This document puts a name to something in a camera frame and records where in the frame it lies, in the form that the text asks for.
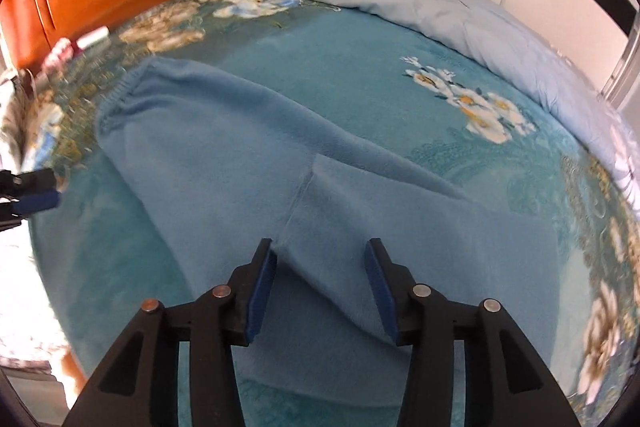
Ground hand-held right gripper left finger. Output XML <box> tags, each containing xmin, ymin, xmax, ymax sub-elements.
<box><xmin>62</xmin><ymin>238</ymin><xmax>278</xmax><ymax>427</ymax></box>

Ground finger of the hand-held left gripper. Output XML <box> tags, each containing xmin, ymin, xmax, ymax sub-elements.
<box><xmin>0</xmin><ymin>168</ymin><xmax>63</xmax><ymax>217</ymax></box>

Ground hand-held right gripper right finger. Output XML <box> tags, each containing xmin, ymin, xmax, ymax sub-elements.
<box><xmin>364</xmin><ymin>238</ymin><xmax>583</xmax><ymax>427</ymax></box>

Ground light blue fleece pants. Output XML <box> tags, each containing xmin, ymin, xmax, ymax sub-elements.
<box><xmin>95</xmin><ymin>57</ymin><xmax>561</xmax><ymax>410</ymax></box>

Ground white patterned cloth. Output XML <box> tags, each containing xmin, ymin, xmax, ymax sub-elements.
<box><xmin>0</xmin><ymin>67</ymin><xmax>66</xmax><ymax>172</ymax></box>

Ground pink striped packet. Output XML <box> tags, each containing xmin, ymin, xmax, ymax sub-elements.
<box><xmin>42</xmin><ymin>38</ymin><xmax>76</xmax><ymax>75</ymax></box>

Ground pink and white bottle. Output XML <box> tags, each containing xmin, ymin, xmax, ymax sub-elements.
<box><xmin>75</xmin><ymin>26</ymin><xmax>112</xmax><ymax>52</ymax></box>

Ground teal floral blanket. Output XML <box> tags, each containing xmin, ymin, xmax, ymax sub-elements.
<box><xmin>20</xmin><ymin>0</ymin><xmax>640</xmax><ymax>427</ymax></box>

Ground grey-blue daisy print duvet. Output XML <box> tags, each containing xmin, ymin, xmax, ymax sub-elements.
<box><xmin>242</xmin><ymin>0</ymin><xmax>640</xmax><ymax>218</ymax></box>

